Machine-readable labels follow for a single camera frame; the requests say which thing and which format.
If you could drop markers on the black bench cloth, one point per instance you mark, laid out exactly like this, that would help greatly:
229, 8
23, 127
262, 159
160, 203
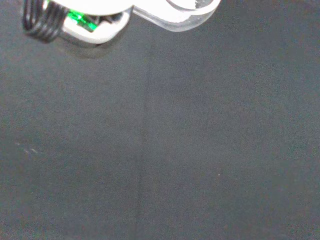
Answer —
160, 140

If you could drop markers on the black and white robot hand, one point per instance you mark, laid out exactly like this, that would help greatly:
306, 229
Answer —
100, 7

